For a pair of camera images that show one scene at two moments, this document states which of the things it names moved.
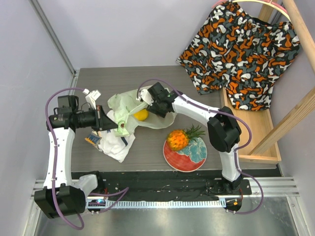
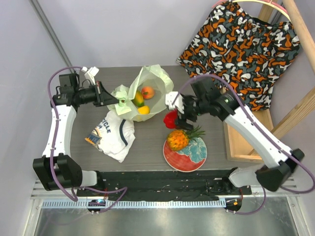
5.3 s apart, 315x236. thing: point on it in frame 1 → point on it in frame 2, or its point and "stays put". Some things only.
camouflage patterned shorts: [238, 51] stays put
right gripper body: [154, 96] → [186, 113]
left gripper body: [92, 118] → [90, 95]
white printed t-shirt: [110, 142] stays put
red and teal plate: [189, 159] stays put
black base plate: [171, 186] stays put
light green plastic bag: [122, 107] → [151, 76]
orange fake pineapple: [178, 139] stays put
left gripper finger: [107, 123] → [106, 98]
